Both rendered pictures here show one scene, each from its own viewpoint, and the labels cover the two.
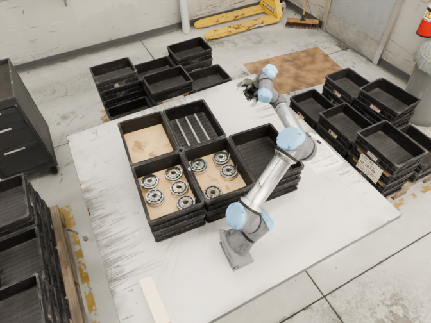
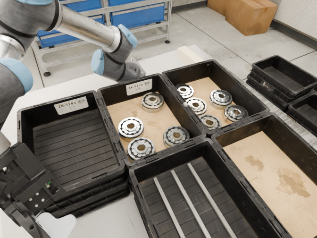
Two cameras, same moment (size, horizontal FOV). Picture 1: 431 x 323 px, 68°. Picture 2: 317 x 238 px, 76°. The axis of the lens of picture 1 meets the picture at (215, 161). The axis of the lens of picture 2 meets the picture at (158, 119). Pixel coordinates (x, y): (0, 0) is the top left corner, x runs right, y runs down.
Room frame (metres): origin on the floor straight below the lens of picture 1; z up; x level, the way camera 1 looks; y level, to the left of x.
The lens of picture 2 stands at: (1.68, -0.02, 1.50)
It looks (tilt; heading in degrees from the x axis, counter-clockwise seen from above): 49 degrees down; 174
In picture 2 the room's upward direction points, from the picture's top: 2 degrees clockwise
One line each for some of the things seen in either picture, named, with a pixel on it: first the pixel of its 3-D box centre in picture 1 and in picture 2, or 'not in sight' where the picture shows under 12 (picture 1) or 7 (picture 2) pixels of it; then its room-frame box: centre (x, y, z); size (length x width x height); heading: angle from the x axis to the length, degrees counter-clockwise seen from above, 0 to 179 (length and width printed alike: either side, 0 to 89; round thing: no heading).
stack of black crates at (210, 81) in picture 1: (207, 90); not in sight; (2.66, 0.05, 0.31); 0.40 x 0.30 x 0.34; 115
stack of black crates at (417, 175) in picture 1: (410, 152); not in sight; (1.75, -1.65, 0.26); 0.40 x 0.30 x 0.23; 25
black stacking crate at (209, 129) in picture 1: (194, 129); (200, 216); (1.51, 0.13, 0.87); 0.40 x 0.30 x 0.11; 21
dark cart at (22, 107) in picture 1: (10, 127); not in sight; (2.08, 1.76, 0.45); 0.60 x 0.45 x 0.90; 25
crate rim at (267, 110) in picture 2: (165, 184); (211, 91); (1.03, 0.27, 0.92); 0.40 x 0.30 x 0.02; 21
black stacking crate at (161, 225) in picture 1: (167, 190); (208, 100); (1.03, 0.27, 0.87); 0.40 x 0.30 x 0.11; 21
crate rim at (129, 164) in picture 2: (217, 167); (146, 112); (1.14, -0.01, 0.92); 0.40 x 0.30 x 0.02; 21
